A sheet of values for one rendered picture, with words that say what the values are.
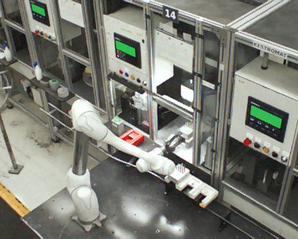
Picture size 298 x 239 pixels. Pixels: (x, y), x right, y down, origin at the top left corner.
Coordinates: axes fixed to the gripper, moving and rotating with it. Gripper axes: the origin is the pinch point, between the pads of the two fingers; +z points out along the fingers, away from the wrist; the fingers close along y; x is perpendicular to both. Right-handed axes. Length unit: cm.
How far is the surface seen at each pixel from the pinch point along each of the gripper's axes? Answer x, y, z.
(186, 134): -2.7, 2.2, 5.3
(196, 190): -35.6, -11.8, -21.8
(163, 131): 21.5, -9.9, 6.4
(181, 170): -18.5, -7.2, -17.7
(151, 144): 18.3, -9.8, -10.3
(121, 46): 45, 64, -10
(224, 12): -21, 101, 15
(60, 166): 137, -102, -27
